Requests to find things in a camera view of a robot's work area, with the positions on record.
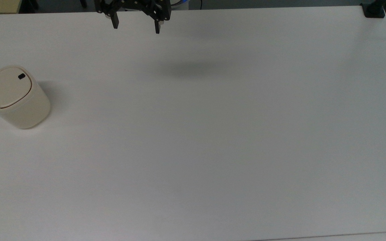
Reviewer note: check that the black lid push button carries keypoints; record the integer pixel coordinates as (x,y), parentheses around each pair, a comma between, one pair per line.
(21,76)

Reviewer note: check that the dark chair leg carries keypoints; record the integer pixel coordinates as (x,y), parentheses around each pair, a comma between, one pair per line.
(83,3)

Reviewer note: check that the cream round trash bin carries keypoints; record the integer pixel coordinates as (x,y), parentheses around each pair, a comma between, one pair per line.
(18,103)

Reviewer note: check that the black table clamp mount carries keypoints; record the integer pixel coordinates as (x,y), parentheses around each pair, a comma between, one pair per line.
(374,10)

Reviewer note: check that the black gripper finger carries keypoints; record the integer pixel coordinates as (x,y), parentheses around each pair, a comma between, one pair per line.
(114,22)
(157,27)

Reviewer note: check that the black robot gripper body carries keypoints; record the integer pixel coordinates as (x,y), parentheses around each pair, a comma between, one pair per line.
(136,4)

